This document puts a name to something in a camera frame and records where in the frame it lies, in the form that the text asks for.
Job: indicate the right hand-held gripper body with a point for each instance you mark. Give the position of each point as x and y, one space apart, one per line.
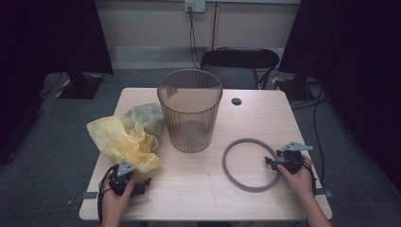
293 162

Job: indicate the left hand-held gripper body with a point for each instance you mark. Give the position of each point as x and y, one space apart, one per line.
119 183

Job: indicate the yellow plastic bin bag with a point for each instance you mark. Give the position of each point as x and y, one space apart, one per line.
116 142

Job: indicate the translucent grey ribbed bin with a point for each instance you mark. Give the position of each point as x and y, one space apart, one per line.
189 119

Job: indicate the person's right hand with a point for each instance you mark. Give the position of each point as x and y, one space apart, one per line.
301 183

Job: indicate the person's left hand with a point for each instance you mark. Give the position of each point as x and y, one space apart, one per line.
113 205

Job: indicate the grey tape strip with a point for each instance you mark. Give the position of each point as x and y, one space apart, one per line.
324 192
89 195

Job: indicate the black table grommet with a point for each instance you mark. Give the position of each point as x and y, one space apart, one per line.
236 101

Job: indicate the black stand base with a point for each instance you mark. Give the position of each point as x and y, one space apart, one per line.
294 90
82 86

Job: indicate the black folding chair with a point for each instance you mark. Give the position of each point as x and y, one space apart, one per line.
239 58

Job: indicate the black curtain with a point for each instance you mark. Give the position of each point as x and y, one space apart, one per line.
356 63
47 47

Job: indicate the white wall socket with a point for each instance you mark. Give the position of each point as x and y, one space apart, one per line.
195 5

